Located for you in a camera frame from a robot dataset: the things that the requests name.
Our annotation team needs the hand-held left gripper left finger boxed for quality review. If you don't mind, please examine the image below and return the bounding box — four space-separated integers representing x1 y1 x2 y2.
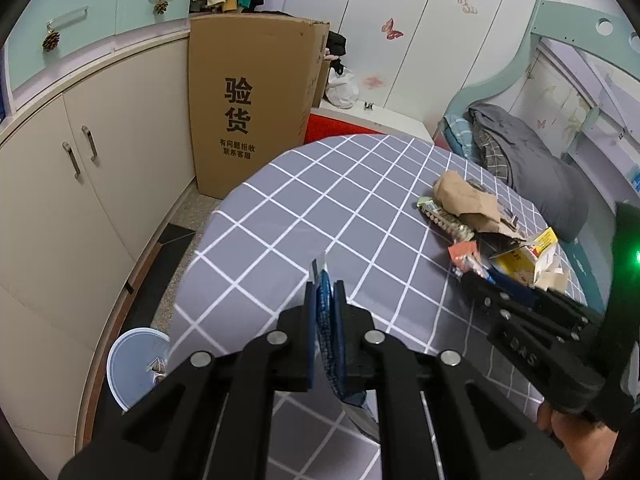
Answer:
59 280 321 480

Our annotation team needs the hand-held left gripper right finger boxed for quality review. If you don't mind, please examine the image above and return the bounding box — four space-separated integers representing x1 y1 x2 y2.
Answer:
332 280 586 480

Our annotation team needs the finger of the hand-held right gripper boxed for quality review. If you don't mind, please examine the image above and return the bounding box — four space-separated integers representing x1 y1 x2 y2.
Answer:
535 285 608 331
459 271 583 343

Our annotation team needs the yellow white box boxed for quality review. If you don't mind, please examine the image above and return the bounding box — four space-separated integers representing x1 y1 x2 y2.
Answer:
492 226 571 291

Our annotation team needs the blue wrapper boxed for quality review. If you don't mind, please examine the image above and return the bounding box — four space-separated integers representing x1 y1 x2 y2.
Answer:
310 252 381 443

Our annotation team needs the orange packet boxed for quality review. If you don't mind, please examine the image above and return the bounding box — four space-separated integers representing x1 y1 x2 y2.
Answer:
448 241 480 276

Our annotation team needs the green white blister pack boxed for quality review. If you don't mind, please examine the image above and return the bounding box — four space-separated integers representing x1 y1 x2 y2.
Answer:
416 196 475 242

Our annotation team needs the blue plastic bin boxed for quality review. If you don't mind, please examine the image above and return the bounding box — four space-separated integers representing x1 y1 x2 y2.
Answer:
107 327 171 411

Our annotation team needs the person's right hand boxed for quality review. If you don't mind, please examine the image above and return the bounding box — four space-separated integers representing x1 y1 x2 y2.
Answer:
536 400 621 480

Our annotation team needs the grey checked tablecloth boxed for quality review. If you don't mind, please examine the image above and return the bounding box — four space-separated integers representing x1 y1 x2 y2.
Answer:
170 134 601 480

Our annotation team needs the grey duvet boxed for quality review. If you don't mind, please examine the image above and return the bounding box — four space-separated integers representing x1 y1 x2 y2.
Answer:
470 104 591 241

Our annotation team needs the blue checked pillow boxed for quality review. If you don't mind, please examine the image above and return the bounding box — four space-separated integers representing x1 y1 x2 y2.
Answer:
442 114 481 161

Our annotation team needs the red mat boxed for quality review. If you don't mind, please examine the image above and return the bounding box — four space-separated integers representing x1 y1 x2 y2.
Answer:
305 114 386 146

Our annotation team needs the white step platform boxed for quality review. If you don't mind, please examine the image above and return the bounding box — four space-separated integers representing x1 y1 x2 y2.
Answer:
310 100 433 141

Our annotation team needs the large cardboard box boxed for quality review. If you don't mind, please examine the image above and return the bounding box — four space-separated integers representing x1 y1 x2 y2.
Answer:
187 12 331 200

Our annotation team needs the white plastic bag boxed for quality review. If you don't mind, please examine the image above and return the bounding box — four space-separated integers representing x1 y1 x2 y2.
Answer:
325 67 360 109

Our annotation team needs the white wardrobe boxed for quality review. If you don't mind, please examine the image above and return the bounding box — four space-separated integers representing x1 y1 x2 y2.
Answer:
260 0 566 131

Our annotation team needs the black clothes pile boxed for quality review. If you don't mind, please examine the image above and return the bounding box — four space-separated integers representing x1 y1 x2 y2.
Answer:
325 31 347 73

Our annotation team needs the low beige cabinet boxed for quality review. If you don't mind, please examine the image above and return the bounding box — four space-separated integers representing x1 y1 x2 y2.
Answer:
0 27 198 441

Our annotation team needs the teal drawer unit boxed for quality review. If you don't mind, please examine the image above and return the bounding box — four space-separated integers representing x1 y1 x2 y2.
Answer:
0 0 196 111

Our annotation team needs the purple bed wall shelf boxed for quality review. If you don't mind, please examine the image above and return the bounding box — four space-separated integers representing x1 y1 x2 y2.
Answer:
565 35 640 201

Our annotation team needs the teal bunk bed frame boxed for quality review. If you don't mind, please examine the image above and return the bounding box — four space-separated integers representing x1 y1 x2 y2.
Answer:
432 0 640 311

